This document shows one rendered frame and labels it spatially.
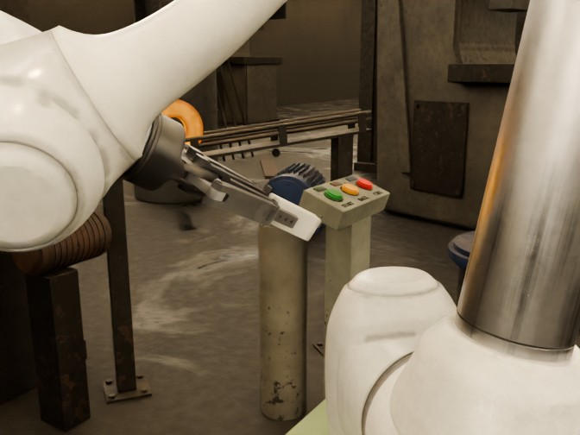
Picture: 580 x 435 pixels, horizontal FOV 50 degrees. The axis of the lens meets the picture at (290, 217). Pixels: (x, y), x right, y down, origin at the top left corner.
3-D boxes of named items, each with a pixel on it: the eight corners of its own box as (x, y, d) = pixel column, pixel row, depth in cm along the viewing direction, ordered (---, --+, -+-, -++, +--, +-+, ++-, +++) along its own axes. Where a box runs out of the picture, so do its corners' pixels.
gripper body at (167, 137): (161, 121, 56) (242, 162, 61) (142, 97, 63) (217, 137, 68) (122, 190, 58) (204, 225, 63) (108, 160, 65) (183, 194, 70)
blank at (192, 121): (136, 103, 159) (138, 104, 156) (196, 95, 164) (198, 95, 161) (147, 162, 163) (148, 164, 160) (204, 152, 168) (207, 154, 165)
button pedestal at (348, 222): (292, 432, 153) (292, 188, 138) (339, 391, 173) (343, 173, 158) (349, 455, 145) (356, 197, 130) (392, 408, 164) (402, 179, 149)
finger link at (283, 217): (261, 198, 68) (271, 208, 66) (295, 214, 71) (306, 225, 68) (254, 209, 68) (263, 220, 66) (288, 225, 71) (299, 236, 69)
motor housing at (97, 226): (26, 424, 157) (2, 220, 144) (96, 387, 175) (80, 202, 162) (58, 441, 150) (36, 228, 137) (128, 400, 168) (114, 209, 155)
